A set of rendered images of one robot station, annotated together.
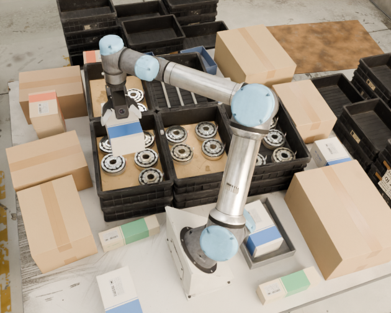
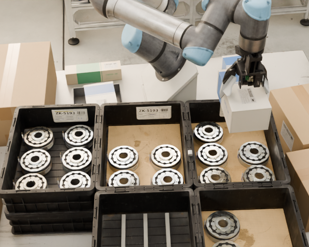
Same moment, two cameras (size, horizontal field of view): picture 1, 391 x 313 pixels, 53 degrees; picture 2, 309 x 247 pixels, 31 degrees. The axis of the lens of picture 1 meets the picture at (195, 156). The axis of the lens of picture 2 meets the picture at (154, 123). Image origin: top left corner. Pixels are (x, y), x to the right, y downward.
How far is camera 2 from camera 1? 2.35 m
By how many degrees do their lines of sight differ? 84
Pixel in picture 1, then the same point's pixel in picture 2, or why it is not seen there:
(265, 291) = (117, 64)
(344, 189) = (2, 85)
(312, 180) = (29, 96)
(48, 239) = not seen: outside the picture
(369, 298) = not seen: outside the picture
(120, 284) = not seen: hidden behind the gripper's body
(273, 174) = (63, 124)
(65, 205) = (302, 115)
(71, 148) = not seen: outside the picture
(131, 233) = not seen: hidden behind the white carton
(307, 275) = (75, 69)
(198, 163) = (145, 151)
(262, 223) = (96, 98)
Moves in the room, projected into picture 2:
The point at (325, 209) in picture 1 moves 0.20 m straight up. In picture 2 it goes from (36, 72) to (27, 29)
